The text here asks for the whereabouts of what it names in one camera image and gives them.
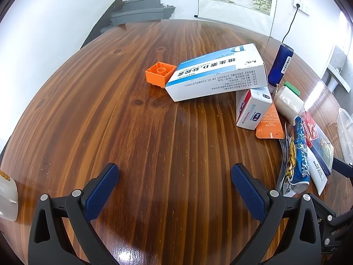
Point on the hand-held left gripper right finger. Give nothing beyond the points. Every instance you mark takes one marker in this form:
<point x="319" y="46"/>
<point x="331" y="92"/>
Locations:
<point x="248" y="190"/>

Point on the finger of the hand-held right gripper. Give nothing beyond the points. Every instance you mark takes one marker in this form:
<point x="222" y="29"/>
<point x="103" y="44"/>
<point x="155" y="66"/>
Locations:
<point x="343" y="167"/>
<point x="325" y="207"/>

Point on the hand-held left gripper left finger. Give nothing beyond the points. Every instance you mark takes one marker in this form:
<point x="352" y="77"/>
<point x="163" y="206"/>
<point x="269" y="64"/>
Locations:
<point x="102" y="190"/>

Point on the white paper box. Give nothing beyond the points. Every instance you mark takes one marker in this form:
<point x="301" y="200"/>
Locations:
<point x="317" y="178"/>

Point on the clear plastic bowl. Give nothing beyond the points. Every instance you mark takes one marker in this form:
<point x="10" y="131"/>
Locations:
<point x="346" y="132"/>

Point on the red and dark blue box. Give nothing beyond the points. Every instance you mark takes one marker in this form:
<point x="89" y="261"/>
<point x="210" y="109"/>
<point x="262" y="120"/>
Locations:
<point x="317" y="138"/>

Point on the blue snack packet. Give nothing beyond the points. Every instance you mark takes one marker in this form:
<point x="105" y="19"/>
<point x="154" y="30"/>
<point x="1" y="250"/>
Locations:
<point x="299" y="157"/>

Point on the orange tube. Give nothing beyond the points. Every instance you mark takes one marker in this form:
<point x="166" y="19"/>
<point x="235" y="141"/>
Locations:
<point x="271" y="127"/>

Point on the small white red-label medicine box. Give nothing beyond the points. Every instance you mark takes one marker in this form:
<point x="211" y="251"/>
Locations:
<point x="252" y="110"/>

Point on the white bandage roll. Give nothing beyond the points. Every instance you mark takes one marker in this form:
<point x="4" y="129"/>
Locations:
<point x="288" y="102"/>

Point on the large white blue medicine box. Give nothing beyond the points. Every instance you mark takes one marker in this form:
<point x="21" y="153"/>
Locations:
<point x="215" y="80"/>

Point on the brown wooden desktop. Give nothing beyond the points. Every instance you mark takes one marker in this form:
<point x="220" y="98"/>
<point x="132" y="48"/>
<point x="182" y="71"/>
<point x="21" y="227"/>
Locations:
<point x="165" y="143"/>

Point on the green toy block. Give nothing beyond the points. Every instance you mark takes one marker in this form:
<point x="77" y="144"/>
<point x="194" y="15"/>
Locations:
<point x="293" y="89"/>

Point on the white plastic container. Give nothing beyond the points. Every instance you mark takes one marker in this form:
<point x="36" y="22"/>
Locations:
<point x="7" y="198"/>

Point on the dark blue bottle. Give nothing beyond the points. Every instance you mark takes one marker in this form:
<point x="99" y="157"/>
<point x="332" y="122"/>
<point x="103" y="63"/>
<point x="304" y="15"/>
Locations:
<point x="280" y="63"/>

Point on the orange toy block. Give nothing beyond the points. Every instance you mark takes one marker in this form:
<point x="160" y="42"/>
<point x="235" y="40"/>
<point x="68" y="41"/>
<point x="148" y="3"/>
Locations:
<point x="158" y="74"/>

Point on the window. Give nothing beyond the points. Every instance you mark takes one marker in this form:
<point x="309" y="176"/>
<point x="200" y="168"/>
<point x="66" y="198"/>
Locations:
<point x="346" y="30"/>

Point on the grey stairs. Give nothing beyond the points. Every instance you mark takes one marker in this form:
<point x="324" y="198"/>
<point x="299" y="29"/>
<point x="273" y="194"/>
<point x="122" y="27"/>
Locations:
<point x="138" y="13"/>

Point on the white pedestal sink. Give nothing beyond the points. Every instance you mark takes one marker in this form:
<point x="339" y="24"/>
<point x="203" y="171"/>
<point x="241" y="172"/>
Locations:
<point x="340" y="76"/>

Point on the white wall socket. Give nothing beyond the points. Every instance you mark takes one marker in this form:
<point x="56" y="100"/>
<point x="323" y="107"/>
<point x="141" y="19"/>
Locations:
<point x="300" y="5"/>

